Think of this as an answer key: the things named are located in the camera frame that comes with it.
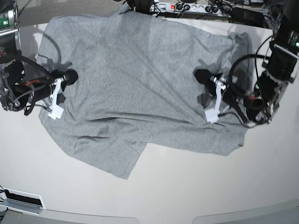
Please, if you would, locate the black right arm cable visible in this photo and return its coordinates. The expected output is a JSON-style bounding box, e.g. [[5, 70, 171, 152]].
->
[[14, 55, 54, 82]]

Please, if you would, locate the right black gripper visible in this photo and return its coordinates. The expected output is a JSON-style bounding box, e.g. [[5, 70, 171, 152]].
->
[[35, 69, 79, 105]]

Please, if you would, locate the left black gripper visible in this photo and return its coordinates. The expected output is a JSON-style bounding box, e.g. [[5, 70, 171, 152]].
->
[[194, 69, 248, 110]]

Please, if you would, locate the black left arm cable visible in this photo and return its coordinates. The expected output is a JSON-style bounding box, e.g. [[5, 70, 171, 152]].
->
[[228, 32, 276, 94]]

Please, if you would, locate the black power adapter brick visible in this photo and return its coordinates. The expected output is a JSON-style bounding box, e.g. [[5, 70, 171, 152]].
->
[[231, 7, 264, 28]]

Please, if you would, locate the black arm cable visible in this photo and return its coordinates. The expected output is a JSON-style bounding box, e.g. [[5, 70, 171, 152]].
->
[[228, 32, 276, 94], [14, 55, 54, 82]]

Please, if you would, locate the white power strip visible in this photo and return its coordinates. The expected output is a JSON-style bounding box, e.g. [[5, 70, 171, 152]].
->
[[149, 2, 226, 16]]

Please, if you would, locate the white slotted table bracket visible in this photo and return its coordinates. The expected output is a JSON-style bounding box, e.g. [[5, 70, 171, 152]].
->
[[0, 186, 46, 215]]

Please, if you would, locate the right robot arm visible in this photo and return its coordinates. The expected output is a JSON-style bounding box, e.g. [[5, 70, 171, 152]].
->
[[0, 0, 78, 119]]

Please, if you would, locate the grey t-shirt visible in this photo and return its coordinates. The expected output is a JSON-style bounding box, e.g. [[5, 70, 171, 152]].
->
[[37, 5, 251, 179]]

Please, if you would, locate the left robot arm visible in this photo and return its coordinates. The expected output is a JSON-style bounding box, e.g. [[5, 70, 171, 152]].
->
[[194, 0, 299, 128]]

